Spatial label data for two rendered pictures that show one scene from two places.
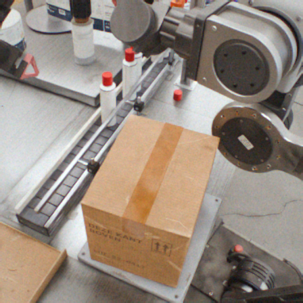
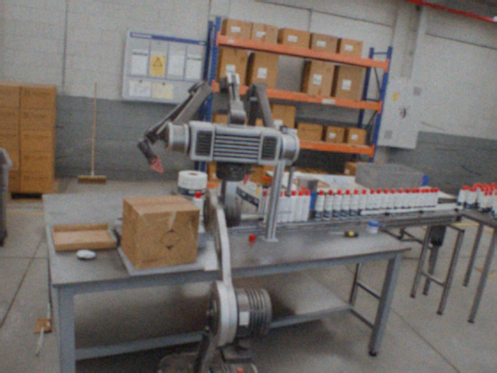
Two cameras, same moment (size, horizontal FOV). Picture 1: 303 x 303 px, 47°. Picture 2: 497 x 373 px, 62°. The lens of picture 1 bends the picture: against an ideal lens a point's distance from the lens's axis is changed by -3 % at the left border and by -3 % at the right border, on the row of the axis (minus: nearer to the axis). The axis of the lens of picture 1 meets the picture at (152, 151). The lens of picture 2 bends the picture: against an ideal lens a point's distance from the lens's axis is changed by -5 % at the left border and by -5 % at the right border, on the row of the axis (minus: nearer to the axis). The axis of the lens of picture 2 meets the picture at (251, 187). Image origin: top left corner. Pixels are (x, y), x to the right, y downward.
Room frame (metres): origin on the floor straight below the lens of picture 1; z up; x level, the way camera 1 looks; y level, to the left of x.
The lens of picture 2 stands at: (-0.70, -1.59, 1.74)
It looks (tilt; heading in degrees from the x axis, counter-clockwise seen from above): 14 degrees down; 40
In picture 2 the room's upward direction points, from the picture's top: 7 degrees clockwise
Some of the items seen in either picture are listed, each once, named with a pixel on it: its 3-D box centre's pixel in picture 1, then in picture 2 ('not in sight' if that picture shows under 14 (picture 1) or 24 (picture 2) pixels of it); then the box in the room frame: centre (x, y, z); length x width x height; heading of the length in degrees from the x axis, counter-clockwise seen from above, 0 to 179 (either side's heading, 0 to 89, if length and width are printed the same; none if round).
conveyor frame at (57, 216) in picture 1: (151, 73); (251, 226); (1.27, 0.03, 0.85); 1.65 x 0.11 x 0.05; 159
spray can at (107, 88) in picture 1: (107, 99); (196, 209); (0.92, 0.16, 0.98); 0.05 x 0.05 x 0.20
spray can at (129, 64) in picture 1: (129, 75); not in sight; (1.07, 0.10, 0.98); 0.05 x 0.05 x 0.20
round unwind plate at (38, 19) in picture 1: (57, 17); not in sight; (1.65, 0.53, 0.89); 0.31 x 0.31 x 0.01
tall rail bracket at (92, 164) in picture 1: (87, 174); not in sight; (0.66, 0.19, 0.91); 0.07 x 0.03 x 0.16; 69
